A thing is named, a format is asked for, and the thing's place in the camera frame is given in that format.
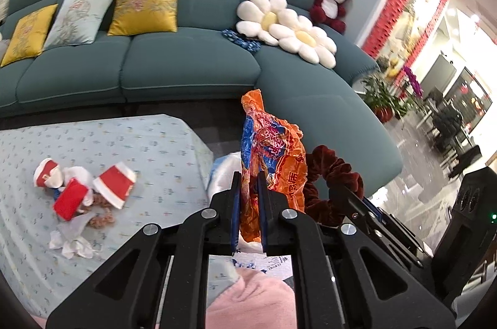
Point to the white tissue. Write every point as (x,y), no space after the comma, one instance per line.
(73,243)

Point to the red white plush bear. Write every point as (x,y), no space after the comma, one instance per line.
(330,6)

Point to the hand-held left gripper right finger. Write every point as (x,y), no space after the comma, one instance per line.
(264,214)

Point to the pale floral tablecloth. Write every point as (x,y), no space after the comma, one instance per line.
(136,150)

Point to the dark glass cabinet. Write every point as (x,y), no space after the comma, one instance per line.
(470,96)

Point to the black bench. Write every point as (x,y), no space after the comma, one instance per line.
(466,162)

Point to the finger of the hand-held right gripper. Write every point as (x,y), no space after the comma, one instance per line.
(351,208)
(384,218)

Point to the red white paper cup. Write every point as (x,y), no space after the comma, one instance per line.
(70,201)
(44,175)
(114,185)

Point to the large yellow embroidered cushion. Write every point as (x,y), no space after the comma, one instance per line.
(145,6)

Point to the green potted plant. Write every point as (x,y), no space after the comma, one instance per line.
(382,96)

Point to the teal sectional sofa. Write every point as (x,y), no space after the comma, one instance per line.
(186,72)

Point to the orange snack wrapper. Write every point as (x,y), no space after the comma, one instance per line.
(279,158)

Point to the white plastic bag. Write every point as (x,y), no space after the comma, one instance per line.
(223,173)

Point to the brown curly scrunchie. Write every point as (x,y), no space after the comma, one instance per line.
(101,220)

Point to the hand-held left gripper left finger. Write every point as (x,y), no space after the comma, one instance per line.
(235,214)

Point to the white daisy flower cushion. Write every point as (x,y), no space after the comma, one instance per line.
(256,8)
(310,41)

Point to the blue patterned scrunchie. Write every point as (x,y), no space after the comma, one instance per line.
(240,39)

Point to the black dining chairs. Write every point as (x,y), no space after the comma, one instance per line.
(446,127)

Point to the purple orchid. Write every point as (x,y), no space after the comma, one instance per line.
(414,82)

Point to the pale blue embroidered cushion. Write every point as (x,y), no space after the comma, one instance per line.
(77,22)

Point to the small yellow embroidered cushion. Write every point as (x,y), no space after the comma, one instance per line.
(27,36)

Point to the dark red velvet scrunchie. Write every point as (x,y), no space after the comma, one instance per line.
(341,168)

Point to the dark flat screen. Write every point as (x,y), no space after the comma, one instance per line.
(438,74)

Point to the pink fleece cloth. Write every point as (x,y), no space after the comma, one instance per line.
(252,302)

